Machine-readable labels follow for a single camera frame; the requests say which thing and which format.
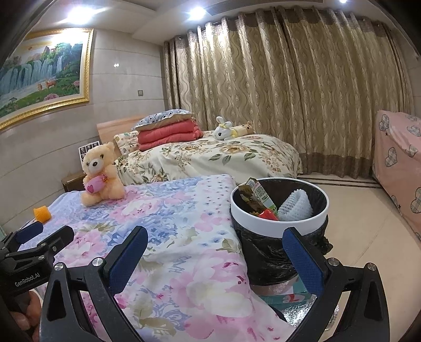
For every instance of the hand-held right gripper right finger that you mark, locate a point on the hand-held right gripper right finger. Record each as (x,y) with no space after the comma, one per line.
(302,259)

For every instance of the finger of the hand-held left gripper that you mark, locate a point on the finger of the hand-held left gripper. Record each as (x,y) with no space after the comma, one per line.
(31,232)
(59,240)

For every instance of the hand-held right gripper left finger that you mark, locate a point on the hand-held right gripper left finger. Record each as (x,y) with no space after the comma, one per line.
(129,259)

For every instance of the white bin with black bag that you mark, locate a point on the white bin with black bag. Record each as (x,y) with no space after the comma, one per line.
(266,250)

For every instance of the white foam fruit net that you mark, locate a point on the white foam fruit net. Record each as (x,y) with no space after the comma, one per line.
(296,205)

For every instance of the red cardboard box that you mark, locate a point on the red cardboard box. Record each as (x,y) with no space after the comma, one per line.
(268,215)

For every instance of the green milk carton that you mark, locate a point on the green milk carton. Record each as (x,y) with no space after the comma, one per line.
(255,197)

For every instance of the person's left hand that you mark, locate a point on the person's left hand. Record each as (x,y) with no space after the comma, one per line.
(24,320)

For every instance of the small orange cup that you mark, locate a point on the small orange cup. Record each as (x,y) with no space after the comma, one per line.
(43,214)

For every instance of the foil-covered stand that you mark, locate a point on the foil-covered stand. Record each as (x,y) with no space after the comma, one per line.
(292,307)

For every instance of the wooden nightstand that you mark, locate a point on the wooden nightstand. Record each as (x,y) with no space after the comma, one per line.
(74,182)

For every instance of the cream teddy bear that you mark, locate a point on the cream teddy bear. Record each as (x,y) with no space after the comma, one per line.
(98,174)

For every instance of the black and white photo card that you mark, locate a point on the black and white photo card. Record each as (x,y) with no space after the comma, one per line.
(86,151)

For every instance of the cream floral pillow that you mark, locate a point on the cream floral pillow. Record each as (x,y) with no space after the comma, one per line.
(126,143)

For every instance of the wooden headboard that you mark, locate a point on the wooden headboard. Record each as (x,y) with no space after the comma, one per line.
(111,128)

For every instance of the folded red blanket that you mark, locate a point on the folded red blanket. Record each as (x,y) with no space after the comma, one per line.
(169,134)

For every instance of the cream floral quilt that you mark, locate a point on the cream floral quilt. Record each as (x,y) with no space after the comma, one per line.
(213,158)

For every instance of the pink heart-print furniture cover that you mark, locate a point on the pink heart-print furniture cover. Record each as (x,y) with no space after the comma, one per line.
(401,164)

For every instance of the yellow plush toy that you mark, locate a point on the yellow plush toy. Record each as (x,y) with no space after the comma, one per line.
(245,129)

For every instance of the blue dotted pillow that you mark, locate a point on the blue dotted pillow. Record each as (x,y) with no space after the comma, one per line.
(161,119)

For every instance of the white rabbit plush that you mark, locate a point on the white rabbit plush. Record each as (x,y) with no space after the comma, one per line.
(222,131)

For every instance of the gold-framed waterfall painting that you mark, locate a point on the gold-framed waterfall painting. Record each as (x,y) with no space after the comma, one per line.
(42,75)

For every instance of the beige patterned curtain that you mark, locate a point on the beige patterned curtain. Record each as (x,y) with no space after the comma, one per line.
(296,92)

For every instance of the ceiling light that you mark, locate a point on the ceiling light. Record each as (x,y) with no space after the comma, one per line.
(78,13)
(197,13)

